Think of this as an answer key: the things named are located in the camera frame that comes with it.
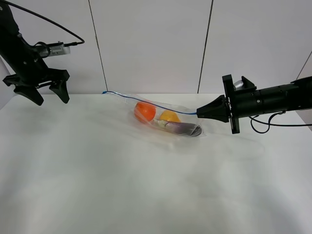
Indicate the orange fruit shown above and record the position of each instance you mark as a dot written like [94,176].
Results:
[144,112]

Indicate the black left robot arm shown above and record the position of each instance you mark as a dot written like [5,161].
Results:
[8,27]

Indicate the right gripper camera mount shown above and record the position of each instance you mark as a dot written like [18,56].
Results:
[244,84]

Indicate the clear zip bag blue seal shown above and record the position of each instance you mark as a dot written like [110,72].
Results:
[185,114]

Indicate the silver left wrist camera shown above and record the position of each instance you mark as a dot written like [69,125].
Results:
[53,49]

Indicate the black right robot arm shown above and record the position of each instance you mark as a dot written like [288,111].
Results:
[280,99]

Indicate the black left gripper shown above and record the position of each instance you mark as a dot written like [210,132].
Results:
[30,70]

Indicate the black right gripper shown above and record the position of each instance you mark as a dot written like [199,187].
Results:
[240,104]

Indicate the yellow pear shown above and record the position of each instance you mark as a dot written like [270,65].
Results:
[170,116]

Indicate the purple eggplant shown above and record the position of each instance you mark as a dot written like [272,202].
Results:
[178,128]

